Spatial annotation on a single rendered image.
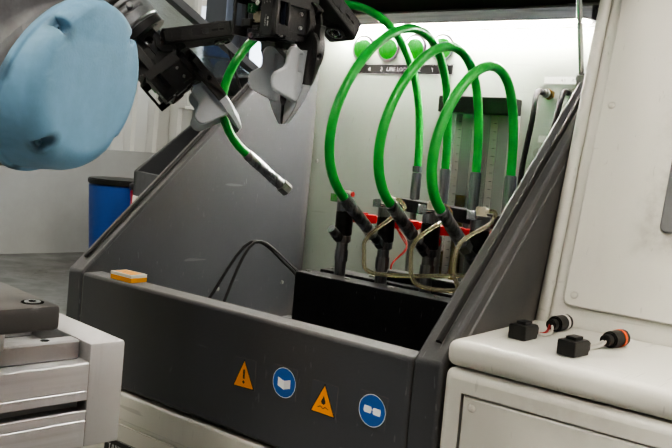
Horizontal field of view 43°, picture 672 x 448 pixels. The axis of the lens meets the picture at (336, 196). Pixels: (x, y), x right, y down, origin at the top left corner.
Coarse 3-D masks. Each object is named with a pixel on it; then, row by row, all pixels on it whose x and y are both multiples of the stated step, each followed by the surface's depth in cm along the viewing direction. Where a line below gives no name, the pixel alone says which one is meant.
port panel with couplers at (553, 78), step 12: (540, 60) 143; (552, 60) 142; (564, 60) 140; (576, 60) 139; (540, 72) 143; (552, 72) 142; (564, 72) 140; (576, 72) 139; (540, 84) 143; (552, 84) 142; (564, 84) 140; (540, 96) 140; (552, 96) 141; (540, 108) 143; (552, 108) 141; (540, 120) 143; (552, 120) 141; (540, 132) 143; (540, 144) 143
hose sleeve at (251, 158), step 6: (246, 156) 132; (252, 156) 132; (252, 162) 132; (258, 162) 133; (264, 162) 134; (258, 168) 133; (264, 168) 133; (270, 168) 134; (264, 174) 134; (270, 174) 134; (276, 174) 135; (270, 180) 134; (276, 180) 135; (282, 180) 135; (276, 186) 135
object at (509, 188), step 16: (480, 64) 114; (496, 64) 116; (464, 80) 111; (512, 96) 121; (448, 112) 108; (512, 112) 122; (512, 128) 123; (432, 144) 106; (512, 144) 124; (432, 160) 106; (512, 160) 124; (432, 176) 106; (512, 176) 124; (432, 192) 107; (512, 192) 124; (448, 224) 111
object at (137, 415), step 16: (128, 400) 125; (144, 400) 124; (128, 416) 125; (144, 416) 123; (160, 416) 121; (176, 416) 119; (192, 416) 118; (128, 432) 125; (144, 432) 123; (160, 432) 121; (176, 432) 119; (192, 432) 117; (208, 432) 115; (224, 432) 113
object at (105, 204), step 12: (96, 180) 713; (108, 180) 710; (120, 180) 714; (132, 180) 730; (96, 192) 715; (108, 192) 710; (120, 192) 710; (96, 204) 716; (108, 204) 712; (120, 204) 712; (96, 216) 717; (108, 216) 713; (96, 228) 718
